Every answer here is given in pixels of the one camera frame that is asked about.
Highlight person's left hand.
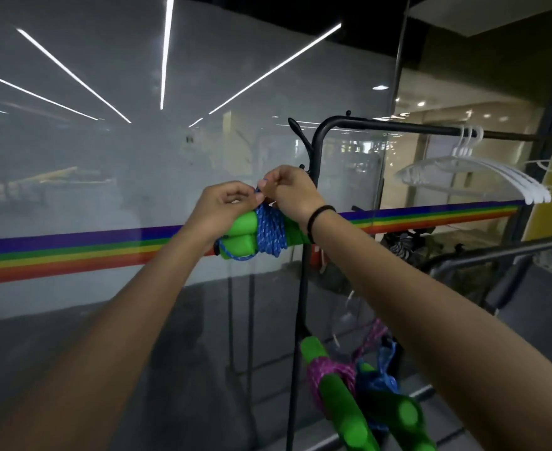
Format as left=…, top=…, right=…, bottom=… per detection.
left=183, top=181, right=266, bottom=246

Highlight person's right hand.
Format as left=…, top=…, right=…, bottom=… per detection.
left=258, top=165, right=327, bottom=231

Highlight blue jump rope green handles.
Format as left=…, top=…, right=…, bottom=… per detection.
left=355, top=339, right=437, bottom=451
left=214, top=187, right=312, bottom=262

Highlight person's right forearm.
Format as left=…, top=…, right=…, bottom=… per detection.
left=310, top=209, right=552, bottom=451

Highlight person's left forearm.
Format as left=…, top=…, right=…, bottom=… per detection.
left=0, top=223, right=220, bottom=451

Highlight black wristband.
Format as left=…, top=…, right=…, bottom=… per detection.
left=307, top=205, right=338, bottom=245

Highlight black metal clothes rack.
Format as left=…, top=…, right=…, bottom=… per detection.
left=286, top=110, right=552, bottom=451

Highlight zebra striped item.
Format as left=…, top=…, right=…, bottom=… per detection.
left=388, top=232, right=420, bottom=267

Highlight white plastic hanger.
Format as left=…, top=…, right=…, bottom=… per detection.
left=414, top=126, right=552, bottom=204
left=405, top=127, right=545, bottom=205
left=395, top=128, right=537, bottom=205

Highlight pink jump rope green handles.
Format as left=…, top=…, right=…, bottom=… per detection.
left=299, top=318, right=390, bottom=451

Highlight grey metal rail frame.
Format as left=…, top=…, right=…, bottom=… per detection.
left=420, top=233, right=552, bottom=316

